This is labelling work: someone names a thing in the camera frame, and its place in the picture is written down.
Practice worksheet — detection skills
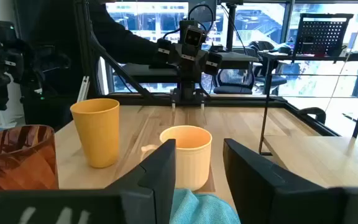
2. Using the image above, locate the mesh-back office chair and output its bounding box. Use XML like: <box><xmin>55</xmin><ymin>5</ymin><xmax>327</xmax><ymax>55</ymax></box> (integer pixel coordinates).
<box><xmin>212</xmin><ymin>67</ymin><xmax>257</xmax><ymax>95</ymax></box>

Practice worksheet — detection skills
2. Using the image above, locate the tall yellow plastic cup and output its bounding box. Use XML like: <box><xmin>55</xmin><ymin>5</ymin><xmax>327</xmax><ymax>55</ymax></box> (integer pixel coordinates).
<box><xmin>70</xmin><ymin>98</ymin><xmax>121</xmax><ymax>169</ymax></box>

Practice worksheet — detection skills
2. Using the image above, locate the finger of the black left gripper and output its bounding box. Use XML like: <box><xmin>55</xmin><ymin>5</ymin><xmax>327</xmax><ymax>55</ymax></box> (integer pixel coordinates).
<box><xmin>156</xmin><ymin>38</ymin><xmax>173</xmax><ymax>63</ymax></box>
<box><xmin>203</xmin><ymin>52</ymin><xmax>224</xmax><ymax>76</ymax></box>

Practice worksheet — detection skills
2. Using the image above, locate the teal microfibre cloth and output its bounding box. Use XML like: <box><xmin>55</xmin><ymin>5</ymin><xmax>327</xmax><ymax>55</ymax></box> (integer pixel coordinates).
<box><xmin>169</xmin><ymin>188</ymin><xmax>241</xmax><ymax>224</ymax></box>

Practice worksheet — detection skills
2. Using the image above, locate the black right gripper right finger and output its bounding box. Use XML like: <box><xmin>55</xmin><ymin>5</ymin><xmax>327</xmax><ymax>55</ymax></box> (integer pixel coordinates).
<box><xmin>223</xmin><ymin>138</ymin><xmax>358</xmax><ymax>224</ymax></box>

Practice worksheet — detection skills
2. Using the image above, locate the black chair armrest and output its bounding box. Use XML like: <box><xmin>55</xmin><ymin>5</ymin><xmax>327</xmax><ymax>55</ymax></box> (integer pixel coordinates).
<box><xmin>297</xmin><ymin>106</ymin><xmax>327</xmax><ymax>125</ymax></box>

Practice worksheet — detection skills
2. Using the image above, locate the person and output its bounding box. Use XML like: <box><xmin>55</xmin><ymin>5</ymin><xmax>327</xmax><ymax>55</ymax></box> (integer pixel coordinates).
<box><xmin>84</xmin><ymin>0</ymin><xmax>167</xmax><ymax>68</ymax></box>

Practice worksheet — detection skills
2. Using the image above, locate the black office chair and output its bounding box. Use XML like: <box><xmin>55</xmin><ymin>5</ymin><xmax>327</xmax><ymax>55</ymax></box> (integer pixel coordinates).
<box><xmin>249</xmin><ymin>40</ymin><xmax>288</xmax><ymax>94</ymax></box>

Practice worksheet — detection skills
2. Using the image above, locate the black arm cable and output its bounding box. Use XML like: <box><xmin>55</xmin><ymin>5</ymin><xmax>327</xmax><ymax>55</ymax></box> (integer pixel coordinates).
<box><xmin>186</xmin><ymin>3</ymin><xmax>215</xmax><ymax>34</ymax></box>

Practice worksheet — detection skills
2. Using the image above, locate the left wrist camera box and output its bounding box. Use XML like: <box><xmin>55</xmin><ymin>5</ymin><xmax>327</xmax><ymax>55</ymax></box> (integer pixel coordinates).
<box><xmin>183</xmin><ymin>25</ymin><xmax>208</xmax><ymax>47</ymax></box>

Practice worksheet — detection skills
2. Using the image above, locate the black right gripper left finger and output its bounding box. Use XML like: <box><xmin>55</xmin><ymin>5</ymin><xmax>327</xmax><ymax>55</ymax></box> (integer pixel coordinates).
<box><xmin>0</xmin><ymin>139</ymin><xmax>177</xmax><ymax>224</ymax></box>

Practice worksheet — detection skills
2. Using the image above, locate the orange translucent faceted tumbler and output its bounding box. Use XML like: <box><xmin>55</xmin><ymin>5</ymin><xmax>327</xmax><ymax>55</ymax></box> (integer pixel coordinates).
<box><xmin>0</xmin><ymin>124</ymin><xmax>59</xmax><ymax>191</ymax></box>

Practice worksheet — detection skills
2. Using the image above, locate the black pegboard panel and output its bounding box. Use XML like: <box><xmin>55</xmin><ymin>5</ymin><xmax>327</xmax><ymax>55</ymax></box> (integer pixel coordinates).
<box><xmin>293</xmin><ymin>12</ymin><xmax>355</xmax><ymax>57</ymax></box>

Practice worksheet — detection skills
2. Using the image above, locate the white aluminium bar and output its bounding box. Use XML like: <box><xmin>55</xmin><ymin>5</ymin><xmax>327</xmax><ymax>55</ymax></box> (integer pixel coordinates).
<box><xmin>76</xmin><ymin>75</ymin><xmax>91</xmax><ymax>103</ymax></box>

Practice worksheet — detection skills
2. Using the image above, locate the cream ribbed mug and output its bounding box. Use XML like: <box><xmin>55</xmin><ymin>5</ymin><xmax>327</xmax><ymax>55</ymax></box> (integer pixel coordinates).
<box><xmin>140</xmin><ymin>125</ymin><xmax>213</xmax><ymax>192</ymax></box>

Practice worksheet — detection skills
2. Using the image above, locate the black stand pole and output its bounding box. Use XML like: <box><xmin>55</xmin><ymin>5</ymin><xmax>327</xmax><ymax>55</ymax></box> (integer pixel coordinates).
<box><xmin>224</xmin><ymin>2</ymin><xmax>238</xmax><ymax>53</ymax></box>

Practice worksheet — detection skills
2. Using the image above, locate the dark desk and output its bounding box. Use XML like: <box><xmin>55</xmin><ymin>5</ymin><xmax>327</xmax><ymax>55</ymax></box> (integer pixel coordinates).
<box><xmin>116</xmin><ymin>51</ymin><xmax>260</xmax><ymax>85</ymax></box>

